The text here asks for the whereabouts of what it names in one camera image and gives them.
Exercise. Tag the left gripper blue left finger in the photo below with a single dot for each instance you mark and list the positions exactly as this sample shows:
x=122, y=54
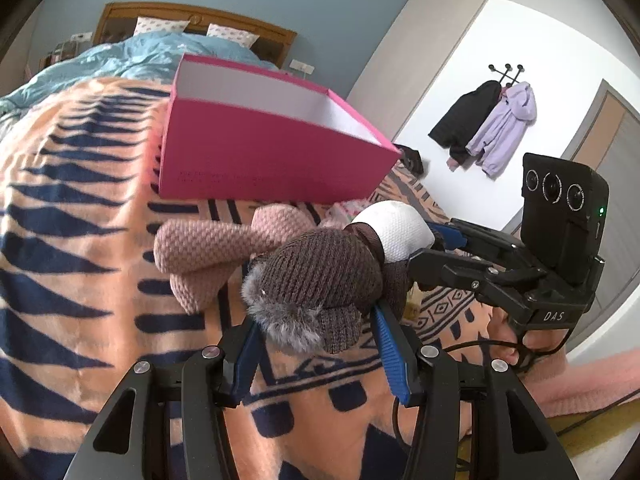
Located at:
x=243, y=348

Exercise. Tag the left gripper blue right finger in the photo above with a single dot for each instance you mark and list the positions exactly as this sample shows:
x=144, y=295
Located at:
x=398, y=347

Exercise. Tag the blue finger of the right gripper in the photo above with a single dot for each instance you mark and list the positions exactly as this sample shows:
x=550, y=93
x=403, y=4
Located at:
x=431, y=268
x=447, y=237

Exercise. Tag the white knitted round object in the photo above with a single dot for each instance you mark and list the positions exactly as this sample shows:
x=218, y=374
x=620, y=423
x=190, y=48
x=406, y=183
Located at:
x=399, y=227

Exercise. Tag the pink knitted plush bear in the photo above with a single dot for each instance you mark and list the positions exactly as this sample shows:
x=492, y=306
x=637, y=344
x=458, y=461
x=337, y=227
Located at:
x=200, y=256

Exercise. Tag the pink cardboard storage box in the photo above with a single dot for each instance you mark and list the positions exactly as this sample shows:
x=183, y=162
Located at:
x=239, y=132

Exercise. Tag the floral pink tissue pack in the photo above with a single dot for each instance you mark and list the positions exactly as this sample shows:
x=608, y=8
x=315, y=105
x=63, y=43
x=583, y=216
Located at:
x=341, y=214

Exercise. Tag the pink sleeve right forearm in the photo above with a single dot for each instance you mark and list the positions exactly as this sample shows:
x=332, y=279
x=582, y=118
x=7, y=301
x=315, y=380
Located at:
x=560, y=388

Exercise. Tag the right hand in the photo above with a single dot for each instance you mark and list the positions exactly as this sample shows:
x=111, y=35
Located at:
x=515, y=348

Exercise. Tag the dark bag on floor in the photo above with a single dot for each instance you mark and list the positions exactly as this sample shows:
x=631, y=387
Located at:
x=412, y=160

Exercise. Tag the lilac hoodie on hook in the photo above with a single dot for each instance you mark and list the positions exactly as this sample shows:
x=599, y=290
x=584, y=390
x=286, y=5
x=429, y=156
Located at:
x=497, y=139

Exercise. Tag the black jacket on hook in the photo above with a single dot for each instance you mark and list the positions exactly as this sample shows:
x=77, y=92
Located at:
x=457, y=127

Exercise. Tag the grey orange door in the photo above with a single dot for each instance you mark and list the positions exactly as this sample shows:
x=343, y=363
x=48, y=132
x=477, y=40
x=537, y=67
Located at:
x=608, y=141

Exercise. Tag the right white patterned pillow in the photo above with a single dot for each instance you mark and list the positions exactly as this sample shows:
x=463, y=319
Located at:
x=238, y=36

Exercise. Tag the white patterned pillow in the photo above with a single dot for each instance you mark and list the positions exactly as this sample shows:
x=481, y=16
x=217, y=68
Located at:
x=145, y=25
x=238, y=36

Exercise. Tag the light blue duvet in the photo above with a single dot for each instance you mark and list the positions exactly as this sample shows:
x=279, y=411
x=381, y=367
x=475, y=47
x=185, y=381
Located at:
x=151, y=56

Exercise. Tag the left white patterned pillow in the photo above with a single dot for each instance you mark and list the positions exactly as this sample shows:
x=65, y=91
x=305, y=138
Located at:
x=145, y=25

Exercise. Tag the wooden headboard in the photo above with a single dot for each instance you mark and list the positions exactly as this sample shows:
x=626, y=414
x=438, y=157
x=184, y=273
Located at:
x=119, y=19

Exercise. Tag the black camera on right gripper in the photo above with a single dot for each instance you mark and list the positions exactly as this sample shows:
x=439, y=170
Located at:
x=564, y=213

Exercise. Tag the black wall coat hook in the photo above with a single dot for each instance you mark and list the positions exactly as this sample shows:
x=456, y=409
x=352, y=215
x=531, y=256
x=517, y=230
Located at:
x=508, y=75

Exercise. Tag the white wall socket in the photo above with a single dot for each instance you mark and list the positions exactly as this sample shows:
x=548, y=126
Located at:
x=301, y=67

